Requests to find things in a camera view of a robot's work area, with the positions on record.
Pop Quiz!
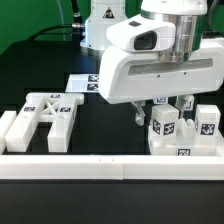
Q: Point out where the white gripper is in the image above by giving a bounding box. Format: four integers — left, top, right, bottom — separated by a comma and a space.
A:
99, 13, 224, 126

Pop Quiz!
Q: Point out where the white chair seat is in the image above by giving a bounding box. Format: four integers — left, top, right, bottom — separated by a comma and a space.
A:
149, 119, 224, 156

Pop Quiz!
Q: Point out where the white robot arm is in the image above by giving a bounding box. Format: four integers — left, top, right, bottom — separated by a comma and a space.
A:
81, 0, 224, 125

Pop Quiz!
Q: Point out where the small white marker cube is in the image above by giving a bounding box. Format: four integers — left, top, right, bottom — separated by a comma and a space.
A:
153, 97, 168, 105

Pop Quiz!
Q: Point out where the right white marker cube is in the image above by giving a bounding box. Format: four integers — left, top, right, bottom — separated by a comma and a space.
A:
185, 98, 194, 111

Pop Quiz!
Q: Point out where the white marker sheet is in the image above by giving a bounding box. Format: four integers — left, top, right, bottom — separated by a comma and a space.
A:
66, 74, 99, 93

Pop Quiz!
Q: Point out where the white U-shaped fence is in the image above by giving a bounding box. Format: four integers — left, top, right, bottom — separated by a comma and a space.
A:
0, 111, 224, 180

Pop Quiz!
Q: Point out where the white chair back frame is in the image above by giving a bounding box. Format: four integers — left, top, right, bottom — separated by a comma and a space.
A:
5, 93, 84, 153

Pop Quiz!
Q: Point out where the black cable with connector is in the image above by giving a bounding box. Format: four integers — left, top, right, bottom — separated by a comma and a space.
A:
27, 0, 86, 42

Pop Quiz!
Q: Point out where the thin grey cable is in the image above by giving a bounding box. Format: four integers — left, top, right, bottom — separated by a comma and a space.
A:
55, 0, 66, 42

